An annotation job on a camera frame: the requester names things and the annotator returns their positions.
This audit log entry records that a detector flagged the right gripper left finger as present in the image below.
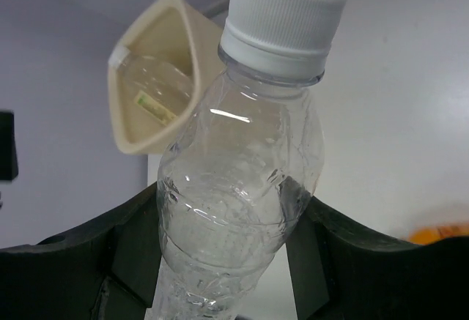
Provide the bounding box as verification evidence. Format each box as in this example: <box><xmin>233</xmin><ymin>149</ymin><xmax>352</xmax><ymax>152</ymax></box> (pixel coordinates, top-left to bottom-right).
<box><xmin>1</xmin><ymin>185</ymin><xmax>161</xmax><ymax>319</ymax></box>

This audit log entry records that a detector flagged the crushed clear bottle white cap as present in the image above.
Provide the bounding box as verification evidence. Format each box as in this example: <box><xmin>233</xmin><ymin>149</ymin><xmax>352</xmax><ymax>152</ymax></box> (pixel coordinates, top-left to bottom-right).
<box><xmin>153</xmin><ymin>0</ymin><xmax>346</xmax><ymax>319</ymax></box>

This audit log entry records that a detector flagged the large bottle yellow label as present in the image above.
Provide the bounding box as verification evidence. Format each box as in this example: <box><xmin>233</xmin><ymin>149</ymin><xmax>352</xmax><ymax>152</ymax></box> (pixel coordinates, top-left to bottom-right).
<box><xmin>108</xmin><ymin>45</ymin><xmax>193</xmax><ymax>127</ymax></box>

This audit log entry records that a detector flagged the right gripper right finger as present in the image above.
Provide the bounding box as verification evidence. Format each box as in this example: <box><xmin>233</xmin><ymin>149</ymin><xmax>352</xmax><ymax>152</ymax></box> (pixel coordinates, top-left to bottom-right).
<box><xmin>287</xmin><ymin>198</ymin><xmax>468</xmax><ymax>319</ymax></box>

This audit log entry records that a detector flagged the orange juice bottle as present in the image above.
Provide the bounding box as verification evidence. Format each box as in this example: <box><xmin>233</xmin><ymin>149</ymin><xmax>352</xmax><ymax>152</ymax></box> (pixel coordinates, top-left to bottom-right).
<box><xmin>407</xmin><ymin>223</ymin><xmax>469</xmax><ymax>245</ymax></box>

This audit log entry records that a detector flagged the beige plastic waste bin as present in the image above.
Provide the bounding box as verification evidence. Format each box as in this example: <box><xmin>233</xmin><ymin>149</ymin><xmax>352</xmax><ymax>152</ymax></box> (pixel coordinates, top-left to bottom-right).
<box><xmin>108</xmin><ymin>0</ymin><xmax>223</xmax><ymax>155</ymax></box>

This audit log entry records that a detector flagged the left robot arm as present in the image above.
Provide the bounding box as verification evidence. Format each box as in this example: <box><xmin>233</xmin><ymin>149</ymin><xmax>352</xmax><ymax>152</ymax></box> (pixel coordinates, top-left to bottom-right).
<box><xmin>0</xmin><ymin>110</ymin><xmax>18</xmax><ymax>184</ymax></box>

